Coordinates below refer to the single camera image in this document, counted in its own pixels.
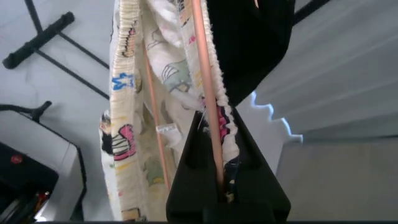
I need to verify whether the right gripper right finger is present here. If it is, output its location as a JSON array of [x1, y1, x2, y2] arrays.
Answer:
[[229, 107, 292, 223]]

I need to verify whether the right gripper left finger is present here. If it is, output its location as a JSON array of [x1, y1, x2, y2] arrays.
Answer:
[[165, 111, 225, 223]]

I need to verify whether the cream printed garment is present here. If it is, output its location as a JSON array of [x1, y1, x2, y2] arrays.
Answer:
[[98, 0, 241, 222]]

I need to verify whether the black garment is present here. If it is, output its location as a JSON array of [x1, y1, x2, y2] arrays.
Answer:
[[206, 0, 296, 107]]

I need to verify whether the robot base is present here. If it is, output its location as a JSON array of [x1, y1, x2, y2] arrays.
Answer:
[[0, 110, 88, 222]]

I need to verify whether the black clothes rack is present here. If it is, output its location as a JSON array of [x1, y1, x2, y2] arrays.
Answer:
[[2, 0, 331, 101]]

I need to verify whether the white curtain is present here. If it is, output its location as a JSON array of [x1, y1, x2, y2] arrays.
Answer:
[[254, 0, 398, 144]]

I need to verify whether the black cable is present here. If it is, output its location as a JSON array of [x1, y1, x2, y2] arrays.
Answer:
[[0, 100, 53, 123]]

